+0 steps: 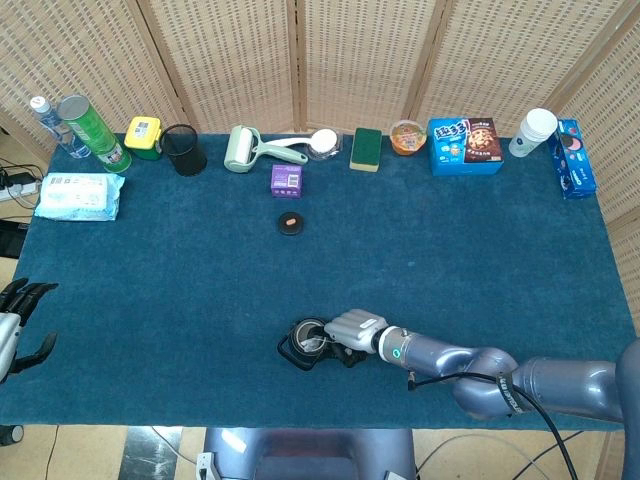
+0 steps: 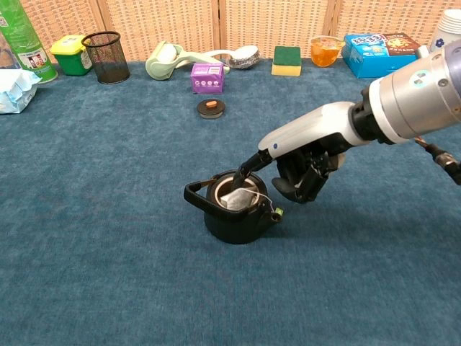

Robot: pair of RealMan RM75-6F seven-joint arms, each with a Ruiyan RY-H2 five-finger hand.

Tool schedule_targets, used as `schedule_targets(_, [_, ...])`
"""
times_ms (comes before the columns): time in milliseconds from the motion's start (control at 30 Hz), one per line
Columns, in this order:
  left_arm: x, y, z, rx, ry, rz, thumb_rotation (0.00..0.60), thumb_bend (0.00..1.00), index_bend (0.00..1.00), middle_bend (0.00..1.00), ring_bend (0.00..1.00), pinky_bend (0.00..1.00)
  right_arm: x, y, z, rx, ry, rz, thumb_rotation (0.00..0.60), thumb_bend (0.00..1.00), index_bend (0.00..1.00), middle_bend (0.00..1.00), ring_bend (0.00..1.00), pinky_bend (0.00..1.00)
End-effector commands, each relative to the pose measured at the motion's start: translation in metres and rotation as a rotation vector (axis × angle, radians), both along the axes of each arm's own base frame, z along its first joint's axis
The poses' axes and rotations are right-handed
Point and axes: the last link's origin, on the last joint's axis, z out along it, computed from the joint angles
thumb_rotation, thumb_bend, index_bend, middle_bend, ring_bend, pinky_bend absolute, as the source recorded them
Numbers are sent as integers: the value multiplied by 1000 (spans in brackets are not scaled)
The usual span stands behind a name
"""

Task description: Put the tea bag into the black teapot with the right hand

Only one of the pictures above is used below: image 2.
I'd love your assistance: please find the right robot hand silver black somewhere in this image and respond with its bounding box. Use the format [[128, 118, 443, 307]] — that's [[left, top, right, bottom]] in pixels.
[[233, 101, 372, 205]]

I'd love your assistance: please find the tea bag with green tag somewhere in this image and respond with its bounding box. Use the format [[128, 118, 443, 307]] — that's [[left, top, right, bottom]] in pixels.
[[220, 186, 283, 217]]

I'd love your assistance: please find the small black round lid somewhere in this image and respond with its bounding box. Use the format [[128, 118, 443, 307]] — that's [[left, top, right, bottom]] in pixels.
[[196, 99, 226, 120]]

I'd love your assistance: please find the green yellow sponge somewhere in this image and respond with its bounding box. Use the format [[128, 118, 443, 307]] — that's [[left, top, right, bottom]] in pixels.
[[271, 45, 303, 77]]

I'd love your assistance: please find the orange jelly cup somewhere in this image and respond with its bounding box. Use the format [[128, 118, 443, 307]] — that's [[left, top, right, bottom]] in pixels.
[[310, 35, 346, 68]]

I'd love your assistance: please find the blue brown cookie box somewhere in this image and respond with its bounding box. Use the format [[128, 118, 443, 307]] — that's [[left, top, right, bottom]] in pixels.
[[341, 32, 431, 79]]

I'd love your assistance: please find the white round container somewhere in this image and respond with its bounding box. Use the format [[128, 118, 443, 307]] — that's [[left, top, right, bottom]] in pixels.
[[226, 45, 261, 68]]

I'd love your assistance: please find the woven bamboo folding screen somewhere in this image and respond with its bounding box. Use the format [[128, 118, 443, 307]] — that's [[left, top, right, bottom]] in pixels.
[[0, 0, 461, 68]]

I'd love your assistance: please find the small purple box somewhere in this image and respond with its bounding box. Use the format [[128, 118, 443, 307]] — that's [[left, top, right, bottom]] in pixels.
[[190, 62, 225, 95]]

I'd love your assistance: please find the stack of white paper cups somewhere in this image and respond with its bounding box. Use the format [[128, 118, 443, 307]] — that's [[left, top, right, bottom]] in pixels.
[[427, 9, 461, 58]]

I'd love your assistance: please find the pale green lint roller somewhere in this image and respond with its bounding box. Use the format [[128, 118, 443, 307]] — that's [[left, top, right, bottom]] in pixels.
[[145, 40, 231, 81]]

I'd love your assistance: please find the black mesh pen holder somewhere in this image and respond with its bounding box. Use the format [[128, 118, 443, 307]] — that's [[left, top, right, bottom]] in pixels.
[[81, 31, 131, 85]]

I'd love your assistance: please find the blue table cloth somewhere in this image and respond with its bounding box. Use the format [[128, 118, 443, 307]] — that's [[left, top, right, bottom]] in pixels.
[[0, 57, 461, 346]]

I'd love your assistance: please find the green container yellow lid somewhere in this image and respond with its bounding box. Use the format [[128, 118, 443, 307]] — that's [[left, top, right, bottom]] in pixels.
[[49, 35, 93, 77]]

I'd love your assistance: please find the tall green cylindrical can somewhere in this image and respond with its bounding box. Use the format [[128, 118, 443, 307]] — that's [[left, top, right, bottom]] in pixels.
[[0, 0, 58, 84]]

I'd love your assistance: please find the light blue wet wipes pack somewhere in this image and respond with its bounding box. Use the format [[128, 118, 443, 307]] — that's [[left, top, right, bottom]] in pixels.
[[0, 68, 42, 115]]

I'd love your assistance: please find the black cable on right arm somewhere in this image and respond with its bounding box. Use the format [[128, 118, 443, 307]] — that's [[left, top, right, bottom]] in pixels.
[[413, 136, 461, 187]]

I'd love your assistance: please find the black teapot with handle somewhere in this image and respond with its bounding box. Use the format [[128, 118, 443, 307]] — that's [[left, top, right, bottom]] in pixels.
[[183, 169, 284, 245]]

